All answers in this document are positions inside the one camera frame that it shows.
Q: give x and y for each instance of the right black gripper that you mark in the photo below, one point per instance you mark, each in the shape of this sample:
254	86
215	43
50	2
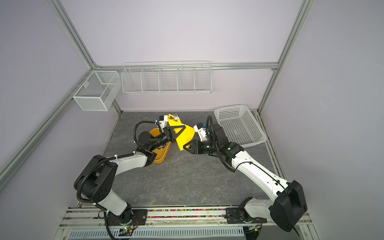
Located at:
196	145

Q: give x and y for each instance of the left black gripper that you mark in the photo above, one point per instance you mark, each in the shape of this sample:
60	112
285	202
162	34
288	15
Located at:
170	133

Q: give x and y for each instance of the yellow paper napkin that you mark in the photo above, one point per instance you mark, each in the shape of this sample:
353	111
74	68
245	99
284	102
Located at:
186	136

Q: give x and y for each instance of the white perforated plastic basket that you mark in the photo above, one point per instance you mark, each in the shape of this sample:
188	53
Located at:
240	125

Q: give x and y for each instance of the silver fork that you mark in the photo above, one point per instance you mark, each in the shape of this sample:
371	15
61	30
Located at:
176	117

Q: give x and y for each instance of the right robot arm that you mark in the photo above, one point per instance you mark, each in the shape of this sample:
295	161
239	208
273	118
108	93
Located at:
289	202

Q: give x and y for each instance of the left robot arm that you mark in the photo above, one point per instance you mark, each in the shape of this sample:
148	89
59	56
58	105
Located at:
94	184

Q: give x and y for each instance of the yellow plastic tray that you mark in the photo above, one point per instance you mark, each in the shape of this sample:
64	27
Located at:
162	151

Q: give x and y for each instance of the white mesh box basket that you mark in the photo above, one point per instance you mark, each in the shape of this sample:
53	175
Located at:
98	91

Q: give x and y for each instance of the white vent grille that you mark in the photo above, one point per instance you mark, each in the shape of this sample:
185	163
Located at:
157	233

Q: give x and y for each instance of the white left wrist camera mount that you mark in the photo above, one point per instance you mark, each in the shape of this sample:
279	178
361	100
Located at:
162	122

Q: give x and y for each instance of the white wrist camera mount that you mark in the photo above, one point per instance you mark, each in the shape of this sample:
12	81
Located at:
162	122
200	129

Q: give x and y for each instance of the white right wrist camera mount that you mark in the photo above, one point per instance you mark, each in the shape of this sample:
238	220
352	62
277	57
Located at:
200	129

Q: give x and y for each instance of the white wire shelf rack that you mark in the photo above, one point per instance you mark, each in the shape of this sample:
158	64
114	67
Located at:
167	77

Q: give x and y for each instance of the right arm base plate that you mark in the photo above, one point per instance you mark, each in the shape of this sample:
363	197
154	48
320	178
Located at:
239	216

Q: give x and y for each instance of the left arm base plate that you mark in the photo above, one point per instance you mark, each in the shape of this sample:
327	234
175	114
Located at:
136	217

